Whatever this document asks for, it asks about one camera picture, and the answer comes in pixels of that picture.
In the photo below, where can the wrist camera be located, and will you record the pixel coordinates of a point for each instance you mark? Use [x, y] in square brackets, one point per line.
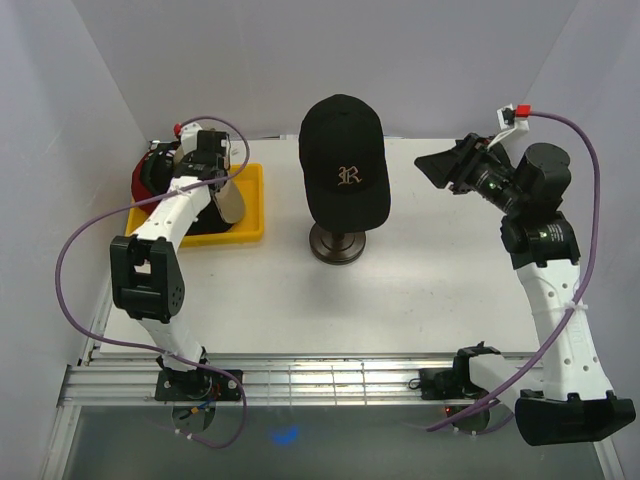
[513, 123]
[187, 135]

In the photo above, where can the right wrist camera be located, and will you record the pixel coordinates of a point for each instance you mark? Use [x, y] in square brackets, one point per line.
[513, 123]

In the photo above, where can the dark green cap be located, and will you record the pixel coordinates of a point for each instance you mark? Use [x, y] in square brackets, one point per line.
[160, 168]

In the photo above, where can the black cap in tray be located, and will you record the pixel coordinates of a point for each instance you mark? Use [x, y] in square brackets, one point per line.
[210, 220]

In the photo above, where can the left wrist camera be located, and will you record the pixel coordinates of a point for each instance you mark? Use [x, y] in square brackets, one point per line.
[187, 135]

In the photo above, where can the beige mannequin head stand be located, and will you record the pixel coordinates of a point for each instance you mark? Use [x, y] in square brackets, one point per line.
[336, 248]

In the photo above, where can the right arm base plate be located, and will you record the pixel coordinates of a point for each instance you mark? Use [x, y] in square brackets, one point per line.
[445, 384]

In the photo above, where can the beige cap black letter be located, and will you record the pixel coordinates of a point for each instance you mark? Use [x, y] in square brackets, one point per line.
[224, 192]

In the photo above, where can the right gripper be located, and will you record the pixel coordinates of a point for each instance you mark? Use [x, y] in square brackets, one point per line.
[457, 164]

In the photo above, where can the black cap gold letter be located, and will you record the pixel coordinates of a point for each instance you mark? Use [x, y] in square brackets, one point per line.
[342, 156]

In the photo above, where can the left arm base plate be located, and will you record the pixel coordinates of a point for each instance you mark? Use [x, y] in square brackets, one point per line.
[225, 385]

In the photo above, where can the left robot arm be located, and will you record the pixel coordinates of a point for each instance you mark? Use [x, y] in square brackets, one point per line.
[146, 278]

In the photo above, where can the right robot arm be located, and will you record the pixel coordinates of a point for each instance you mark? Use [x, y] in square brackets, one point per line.
[562, 395]

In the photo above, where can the yellow plastic tray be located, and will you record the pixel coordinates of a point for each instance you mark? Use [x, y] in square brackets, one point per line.
[249, 181]

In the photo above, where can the red cap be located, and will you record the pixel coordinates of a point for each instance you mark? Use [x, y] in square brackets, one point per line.
[141, 186]

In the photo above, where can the aluminium frame rail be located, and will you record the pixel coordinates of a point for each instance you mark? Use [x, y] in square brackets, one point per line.
[269, 380]

